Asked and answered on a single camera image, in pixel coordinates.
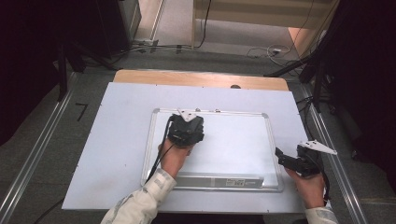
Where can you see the person's right hand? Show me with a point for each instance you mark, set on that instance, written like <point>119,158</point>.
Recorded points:
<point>309,191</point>

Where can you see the light wooden furniture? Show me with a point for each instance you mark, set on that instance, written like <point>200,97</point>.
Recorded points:
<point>264,12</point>

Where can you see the person's left hand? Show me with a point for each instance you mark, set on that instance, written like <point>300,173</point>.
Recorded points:
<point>174,158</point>

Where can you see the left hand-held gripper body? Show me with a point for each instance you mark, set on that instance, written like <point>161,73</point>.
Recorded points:
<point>186,129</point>

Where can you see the black metal stand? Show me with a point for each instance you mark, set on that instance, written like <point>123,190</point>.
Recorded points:
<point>62,74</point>
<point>317,84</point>

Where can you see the large white base sheet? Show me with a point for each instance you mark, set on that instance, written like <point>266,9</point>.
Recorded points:
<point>124,124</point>

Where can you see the dark cabinet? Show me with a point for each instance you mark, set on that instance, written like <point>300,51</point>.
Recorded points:
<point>115,28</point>

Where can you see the metal-framed whiteboard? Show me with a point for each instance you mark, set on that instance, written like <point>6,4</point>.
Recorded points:
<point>236,149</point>

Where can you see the wooden table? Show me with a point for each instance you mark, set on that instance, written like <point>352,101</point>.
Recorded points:
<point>193,79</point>

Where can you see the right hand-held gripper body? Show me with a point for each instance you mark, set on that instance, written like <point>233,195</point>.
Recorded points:
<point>306,163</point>

